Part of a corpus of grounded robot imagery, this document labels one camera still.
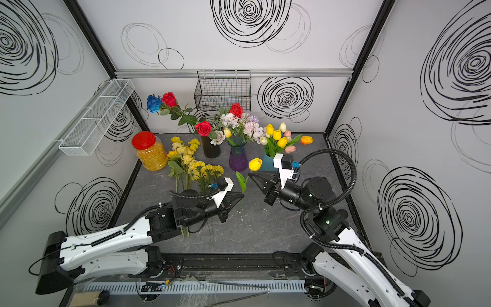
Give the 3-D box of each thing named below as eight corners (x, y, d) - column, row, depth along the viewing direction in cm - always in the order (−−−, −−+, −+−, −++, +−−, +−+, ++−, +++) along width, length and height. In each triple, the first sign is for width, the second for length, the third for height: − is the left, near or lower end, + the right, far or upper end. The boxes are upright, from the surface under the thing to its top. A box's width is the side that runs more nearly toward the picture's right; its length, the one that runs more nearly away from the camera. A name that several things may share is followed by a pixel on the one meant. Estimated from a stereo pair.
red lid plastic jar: (142, 171, 105) (125, 149, 90) (150, 154, 113) (135, 131, 98) (166, 171, 105) (152, 149, 90) (171, 154, 113) (160, 131, 98)
